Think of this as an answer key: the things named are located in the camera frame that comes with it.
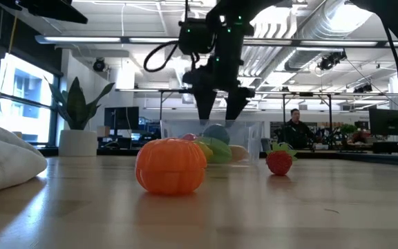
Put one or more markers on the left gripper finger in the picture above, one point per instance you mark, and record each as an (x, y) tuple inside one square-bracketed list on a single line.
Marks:
[(66, 7), (64, 16)]

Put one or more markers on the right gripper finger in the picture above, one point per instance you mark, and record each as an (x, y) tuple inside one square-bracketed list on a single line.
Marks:
[(205, 105), (235, 105)]

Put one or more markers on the dark green toy watermelon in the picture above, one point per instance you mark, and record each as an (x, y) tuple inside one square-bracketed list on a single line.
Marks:
[(216, 133)]

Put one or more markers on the clear plastic tupperware container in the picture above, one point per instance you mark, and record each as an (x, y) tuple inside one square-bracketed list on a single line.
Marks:
[(254, 138)]

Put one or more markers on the yellow toy lemon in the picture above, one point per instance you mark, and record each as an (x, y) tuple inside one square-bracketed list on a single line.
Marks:
[(208, 151)]

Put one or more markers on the light green toy melon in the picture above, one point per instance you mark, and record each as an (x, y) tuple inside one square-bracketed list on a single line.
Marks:
[(221, 154)]

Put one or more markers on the orange toy fruit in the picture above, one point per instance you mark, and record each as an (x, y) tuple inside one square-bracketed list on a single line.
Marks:
[(170, 166)]

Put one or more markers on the red toy strawberry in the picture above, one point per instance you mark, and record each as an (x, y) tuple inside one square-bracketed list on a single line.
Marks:
[(279, 163)]

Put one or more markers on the long overhead light bar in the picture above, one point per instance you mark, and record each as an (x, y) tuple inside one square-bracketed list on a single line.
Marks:
[(81, 39)]

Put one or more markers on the black ceiling spotlight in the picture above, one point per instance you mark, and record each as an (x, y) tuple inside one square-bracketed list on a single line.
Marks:
[(99, 65)]

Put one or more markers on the person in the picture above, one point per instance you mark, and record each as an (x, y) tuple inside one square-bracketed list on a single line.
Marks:
[(295, 130)]

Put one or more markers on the black computer monitor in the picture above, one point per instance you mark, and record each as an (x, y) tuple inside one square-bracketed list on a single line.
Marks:
[(121, 117), (389, 121)]

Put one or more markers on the large window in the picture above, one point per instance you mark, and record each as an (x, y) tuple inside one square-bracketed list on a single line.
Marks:
[(26, 121)]

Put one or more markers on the small green background plant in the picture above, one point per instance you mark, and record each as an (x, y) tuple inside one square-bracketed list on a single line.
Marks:
[(348, 129)]

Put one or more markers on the green plant in white pot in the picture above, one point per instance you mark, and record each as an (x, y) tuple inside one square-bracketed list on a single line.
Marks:
[(78, 143)]

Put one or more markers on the white checked cloth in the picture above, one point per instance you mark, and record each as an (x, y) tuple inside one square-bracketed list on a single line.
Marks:
[(5, 162)]

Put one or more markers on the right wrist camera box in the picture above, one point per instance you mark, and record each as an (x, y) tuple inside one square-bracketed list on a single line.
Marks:
[(197, 36)]

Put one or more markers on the black ceiling camera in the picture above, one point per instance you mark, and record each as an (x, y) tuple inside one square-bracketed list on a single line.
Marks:
[(328, 61)]

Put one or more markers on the silver ventilation duct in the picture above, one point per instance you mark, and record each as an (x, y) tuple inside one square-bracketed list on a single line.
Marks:
[(323, 24)]

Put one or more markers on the black aluminium table frame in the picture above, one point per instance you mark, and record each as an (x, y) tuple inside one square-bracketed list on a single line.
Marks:
[(340, 156)]

